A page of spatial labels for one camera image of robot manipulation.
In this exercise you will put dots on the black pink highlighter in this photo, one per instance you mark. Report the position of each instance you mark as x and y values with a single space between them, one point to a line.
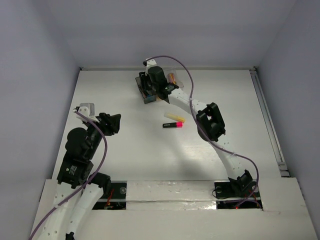
178 124

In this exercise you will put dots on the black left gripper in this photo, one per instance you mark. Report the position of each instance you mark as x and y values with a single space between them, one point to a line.
106 122

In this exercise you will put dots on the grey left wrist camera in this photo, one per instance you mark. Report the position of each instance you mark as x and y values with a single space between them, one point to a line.
86 109

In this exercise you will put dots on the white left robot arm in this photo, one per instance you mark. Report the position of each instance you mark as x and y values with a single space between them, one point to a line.
78 187

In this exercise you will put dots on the white foam front board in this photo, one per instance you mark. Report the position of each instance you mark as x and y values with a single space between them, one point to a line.
186 210

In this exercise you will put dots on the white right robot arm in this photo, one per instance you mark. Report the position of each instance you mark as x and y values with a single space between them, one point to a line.
242 172

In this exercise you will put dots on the clear plastic bin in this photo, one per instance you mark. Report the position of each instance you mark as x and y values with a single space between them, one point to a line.
178 82

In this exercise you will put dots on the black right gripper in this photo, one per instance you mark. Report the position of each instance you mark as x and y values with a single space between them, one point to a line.
144 81

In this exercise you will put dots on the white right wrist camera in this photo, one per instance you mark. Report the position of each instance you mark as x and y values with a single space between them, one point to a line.
149 63

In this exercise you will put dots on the yellow highlighter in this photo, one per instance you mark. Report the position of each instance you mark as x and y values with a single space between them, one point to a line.
174 117

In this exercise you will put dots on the smoky grey plastic bin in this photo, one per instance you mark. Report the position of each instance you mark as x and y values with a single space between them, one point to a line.
146 99

